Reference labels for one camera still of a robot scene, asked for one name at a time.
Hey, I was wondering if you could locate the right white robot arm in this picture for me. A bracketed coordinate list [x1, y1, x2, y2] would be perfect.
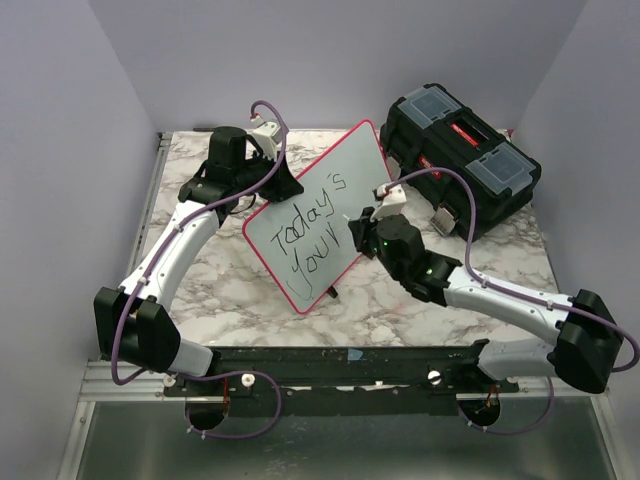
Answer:
[348, 207, 623, 394]

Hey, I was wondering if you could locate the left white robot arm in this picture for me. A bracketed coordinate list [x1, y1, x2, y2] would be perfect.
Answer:
[93, 120, 304, 395]

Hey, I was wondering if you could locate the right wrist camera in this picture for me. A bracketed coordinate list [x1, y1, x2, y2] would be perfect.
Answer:
[371, 184, 407, 221]

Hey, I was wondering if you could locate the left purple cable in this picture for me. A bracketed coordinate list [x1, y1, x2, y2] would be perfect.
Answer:
[109, 101, 289, 441]

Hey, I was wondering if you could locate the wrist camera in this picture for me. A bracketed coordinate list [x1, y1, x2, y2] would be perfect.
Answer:
[251, 118, 282, 160]
[371, 184, 407, 221]

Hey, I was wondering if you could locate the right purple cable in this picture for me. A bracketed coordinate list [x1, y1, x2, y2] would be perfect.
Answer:
[379, 167, 640, 435]

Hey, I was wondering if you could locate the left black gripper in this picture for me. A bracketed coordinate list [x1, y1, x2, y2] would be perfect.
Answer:
[235, 148, 303, 203]

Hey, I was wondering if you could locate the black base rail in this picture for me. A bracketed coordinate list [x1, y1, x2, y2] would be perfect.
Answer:
[163, 343, 519, 417]

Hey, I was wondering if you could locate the pink-framed whiteboard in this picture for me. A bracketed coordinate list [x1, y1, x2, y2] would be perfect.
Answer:
[242, 120, 391, 314]

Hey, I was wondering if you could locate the black red toolbox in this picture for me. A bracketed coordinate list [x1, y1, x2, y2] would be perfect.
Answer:
[380, 83, 542, 241]

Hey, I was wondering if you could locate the purple cable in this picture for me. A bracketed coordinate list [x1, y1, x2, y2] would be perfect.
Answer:
[379, 167, 640, 435]
[109, 101, 289, 441]

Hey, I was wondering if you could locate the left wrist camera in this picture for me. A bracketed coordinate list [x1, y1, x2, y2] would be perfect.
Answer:
[251, 118, 282, 160]

